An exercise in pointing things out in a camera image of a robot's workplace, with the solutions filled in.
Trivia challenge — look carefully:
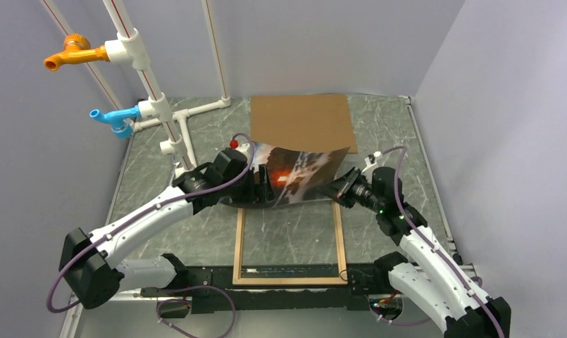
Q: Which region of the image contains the blue plastic faucet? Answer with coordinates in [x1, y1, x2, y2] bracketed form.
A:
[89, 105, 142, 139]

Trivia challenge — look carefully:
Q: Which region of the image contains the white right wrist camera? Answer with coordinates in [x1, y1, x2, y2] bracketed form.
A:
[362, 151, 382, 175]

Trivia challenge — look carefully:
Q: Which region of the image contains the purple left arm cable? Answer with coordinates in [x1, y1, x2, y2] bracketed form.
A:
[46, 132, 256, 314]

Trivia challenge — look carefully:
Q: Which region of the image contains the brown fibreboard backing board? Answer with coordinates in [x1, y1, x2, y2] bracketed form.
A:
[250, 94, 358, 153]

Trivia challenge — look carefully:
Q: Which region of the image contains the orange plastic faucet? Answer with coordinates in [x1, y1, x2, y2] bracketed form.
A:
[43, 33, 110, 71]

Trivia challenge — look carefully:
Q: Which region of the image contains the sunset landscape photo print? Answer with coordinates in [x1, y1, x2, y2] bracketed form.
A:
[251, 142, 349, 208]

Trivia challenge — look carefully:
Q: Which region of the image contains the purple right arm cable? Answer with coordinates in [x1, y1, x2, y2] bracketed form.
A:
[368, 145, 506, 338]

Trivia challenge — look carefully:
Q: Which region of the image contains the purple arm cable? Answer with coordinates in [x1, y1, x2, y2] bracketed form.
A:
[368, 145, 506, 338]
[46, 132, 256, 314]

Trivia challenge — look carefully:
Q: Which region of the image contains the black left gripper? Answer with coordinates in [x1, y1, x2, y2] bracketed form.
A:
[221, 164, 276, 204]

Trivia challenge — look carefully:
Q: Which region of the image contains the white PVC pipe stand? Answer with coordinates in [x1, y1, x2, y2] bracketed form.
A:
[42, 1, 231, 173]

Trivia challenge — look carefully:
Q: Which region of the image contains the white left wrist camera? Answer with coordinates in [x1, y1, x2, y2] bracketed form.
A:
[229, 139, 254, 159]

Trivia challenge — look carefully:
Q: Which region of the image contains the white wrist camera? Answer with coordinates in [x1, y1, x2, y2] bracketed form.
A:
[229, 139, 254, 159]
[362, 151, 382, 175]

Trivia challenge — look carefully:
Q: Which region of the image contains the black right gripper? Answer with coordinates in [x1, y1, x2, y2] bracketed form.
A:
[317, 166, 384, 213]

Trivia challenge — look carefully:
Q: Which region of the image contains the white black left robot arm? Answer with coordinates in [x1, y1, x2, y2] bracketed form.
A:
[59, 148, 274, 309]

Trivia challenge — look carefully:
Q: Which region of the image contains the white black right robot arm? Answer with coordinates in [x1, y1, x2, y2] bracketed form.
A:
[318, 166, 511, 337]

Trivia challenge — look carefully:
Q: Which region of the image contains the light wooden picture frame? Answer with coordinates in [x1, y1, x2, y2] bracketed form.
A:
[232, 202, 347, 287]

